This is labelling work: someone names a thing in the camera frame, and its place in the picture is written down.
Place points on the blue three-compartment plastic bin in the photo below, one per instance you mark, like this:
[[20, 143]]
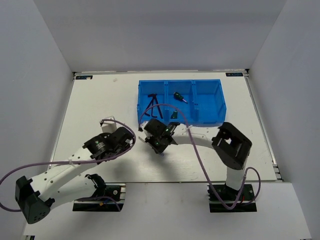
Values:
[[206, 103]]

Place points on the red blue handled screwdriver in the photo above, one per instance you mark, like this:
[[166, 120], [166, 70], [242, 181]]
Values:
[[151, 146]]

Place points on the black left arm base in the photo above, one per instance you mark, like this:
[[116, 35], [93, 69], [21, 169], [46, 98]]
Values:
[[111, 199]]

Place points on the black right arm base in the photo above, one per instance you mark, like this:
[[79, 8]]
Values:
[[229, 196]]

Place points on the left corner label sticker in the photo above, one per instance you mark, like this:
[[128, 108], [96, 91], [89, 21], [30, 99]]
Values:
[[83, 77]]

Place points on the corner label sticker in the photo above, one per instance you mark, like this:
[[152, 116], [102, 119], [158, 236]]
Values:
[[83, 77], [234, 74]]

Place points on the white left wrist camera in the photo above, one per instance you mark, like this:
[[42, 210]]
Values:
[[108, 125]]

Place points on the small brown hex key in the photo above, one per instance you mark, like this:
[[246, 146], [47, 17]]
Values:
[[151, 96]]

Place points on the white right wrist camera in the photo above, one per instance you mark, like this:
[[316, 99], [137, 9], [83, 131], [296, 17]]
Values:
[[141, 128]]

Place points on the medium brown hex key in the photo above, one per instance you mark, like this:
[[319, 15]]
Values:
[[151, 114]]

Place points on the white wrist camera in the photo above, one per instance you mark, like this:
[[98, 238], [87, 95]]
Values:
[[141, 128], [108, 125]]

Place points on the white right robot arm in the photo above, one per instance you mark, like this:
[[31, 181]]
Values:
[[232, 146]]

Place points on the large brown hex key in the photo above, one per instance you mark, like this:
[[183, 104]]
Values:
[[156, 103]]

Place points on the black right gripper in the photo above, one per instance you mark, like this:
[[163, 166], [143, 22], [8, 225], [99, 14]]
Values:
[[159, 149]]

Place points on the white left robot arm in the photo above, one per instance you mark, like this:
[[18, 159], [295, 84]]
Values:
[[62, 183]]

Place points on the right corner label sticker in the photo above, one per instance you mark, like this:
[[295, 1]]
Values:
[[234, 74]]

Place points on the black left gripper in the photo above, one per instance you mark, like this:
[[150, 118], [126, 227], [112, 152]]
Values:
[[104, 135]]

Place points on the green stubby screwdriver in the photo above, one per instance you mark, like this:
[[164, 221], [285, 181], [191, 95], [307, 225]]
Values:
[[177, 96], [174, 115]]

